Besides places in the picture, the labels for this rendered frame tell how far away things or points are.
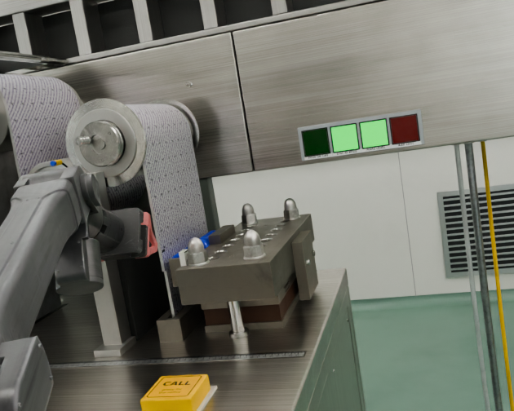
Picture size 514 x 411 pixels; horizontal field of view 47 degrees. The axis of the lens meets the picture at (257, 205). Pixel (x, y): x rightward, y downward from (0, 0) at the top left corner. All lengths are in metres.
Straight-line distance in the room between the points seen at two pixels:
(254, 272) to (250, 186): 2.81
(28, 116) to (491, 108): 0.87
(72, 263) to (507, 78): 0.87
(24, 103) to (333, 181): 2.67
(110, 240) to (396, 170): 2.87
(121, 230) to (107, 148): 0.20
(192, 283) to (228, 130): 0.43
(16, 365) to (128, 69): 1.04
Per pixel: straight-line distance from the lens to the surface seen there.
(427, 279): 3.71
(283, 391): 0.79
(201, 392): 0.80
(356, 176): 3.59
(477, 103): 1.23
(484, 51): 1.23
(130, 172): 1.00
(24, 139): 1.14
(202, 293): 0.96
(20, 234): 0.56
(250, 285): 0.93
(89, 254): 0.75
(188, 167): 1.17
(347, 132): 1.22
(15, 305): 0.48
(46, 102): 1.22
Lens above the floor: 1.24
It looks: 8 degrees down
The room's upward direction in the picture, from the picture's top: 9 degrees counter-clockwise
